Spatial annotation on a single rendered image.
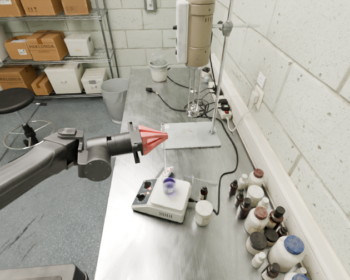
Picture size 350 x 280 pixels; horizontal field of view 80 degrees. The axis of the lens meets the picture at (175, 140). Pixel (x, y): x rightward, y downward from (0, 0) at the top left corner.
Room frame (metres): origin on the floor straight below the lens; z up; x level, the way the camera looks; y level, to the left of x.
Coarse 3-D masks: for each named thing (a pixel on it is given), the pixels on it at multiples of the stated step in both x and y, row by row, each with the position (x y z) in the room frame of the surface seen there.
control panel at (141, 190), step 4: (148, 180) 0.51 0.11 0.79; (152, 180) 0.50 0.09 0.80; (156, 180) 0.50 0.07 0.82; (152, 184) 0.48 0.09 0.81; (140, 188) 0.48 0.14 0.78; (144, 188) 0.47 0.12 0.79; (148, 188) 0.46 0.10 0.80; (152, 188) 0.46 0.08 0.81; (140, 192) 0.46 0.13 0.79; (144, 192) 0.45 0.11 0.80; (148, 196) 0.42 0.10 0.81; (136, 200) 0.43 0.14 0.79; (144, 200) 0.41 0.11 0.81; (132, 204) 0.41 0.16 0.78; (136, 204) 0.40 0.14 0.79
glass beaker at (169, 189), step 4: (168, 172) 0.46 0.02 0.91; (164, 176) 0.45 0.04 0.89; (168, 176) 0.46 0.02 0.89; (172, 176) 0.45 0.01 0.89; (176, 176) 0.44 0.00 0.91; (176, 180) 0.43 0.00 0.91; (164, 184) 0.41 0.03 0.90; (168, 184) 0.41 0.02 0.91; (172, 184) 0.41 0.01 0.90; (176, 184) 0.43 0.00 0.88; (164, 188) 0.41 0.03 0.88; (168, 188) 0.41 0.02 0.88; (172, 188) 0.41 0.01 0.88; (176, 188) 0.43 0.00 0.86; (164, 192) 0.41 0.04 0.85; (168, 192) 0.41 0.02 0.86; (172, 192) 0.41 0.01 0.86; (168, 196) 0.41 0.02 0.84
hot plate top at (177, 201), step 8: (160, 184) 0.46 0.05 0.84; (184, 184) 0.46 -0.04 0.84; (160, 192) 0.42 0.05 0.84; (176, 192) 0.42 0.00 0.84; (184, 192) 0.42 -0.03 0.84; (152, 200) 0.39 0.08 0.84; (160, 200) 0.39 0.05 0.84; (168, 200) 0.39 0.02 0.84; (176, 200) 0.39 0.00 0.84; (184, 200) 0.39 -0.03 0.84; (176, 208) 0.36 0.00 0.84
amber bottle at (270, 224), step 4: (276, 208) 0.35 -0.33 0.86; (280, 208) 0.35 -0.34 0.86; (272, 212) 0.36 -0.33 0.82; (276, 212) 0.34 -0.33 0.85; (280, 212) 0.34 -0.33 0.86; (284, 212) 0.34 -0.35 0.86; (268, 216) 0.35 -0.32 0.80; (272, 216) 0.34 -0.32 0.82; (276, 216) 0.34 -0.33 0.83; (280, 216) 0.33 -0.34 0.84; (268, 220) 0.34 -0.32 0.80; (272, 220) 0.33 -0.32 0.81; (276, 220) 0.33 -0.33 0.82; (280, 220) 0.33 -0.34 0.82; (268, 224) 0.34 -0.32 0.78; (272, 224) 0.33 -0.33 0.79; (276, 224) 0.32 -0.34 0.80; (280, 224) 0.33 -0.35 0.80; (272, 228) 0.32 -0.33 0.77; (276, 228) 0.32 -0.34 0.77
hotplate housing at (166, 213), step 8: (152, 192) 0.44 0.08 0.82; (192, 200) 0.43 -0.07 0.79; (136, 208) 0.40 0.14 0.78; (144, 208) 0.39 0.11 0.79; (152, 208) 0.38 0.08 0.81; (160, 208) 0.37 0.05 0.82; (168, 208) 0.37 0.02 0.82; (184, 208) 0.38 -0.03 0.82; (160, 216) 0.37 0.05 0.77; (168, 216) 0.36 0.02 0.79; (176, 216) 0.35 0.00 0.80
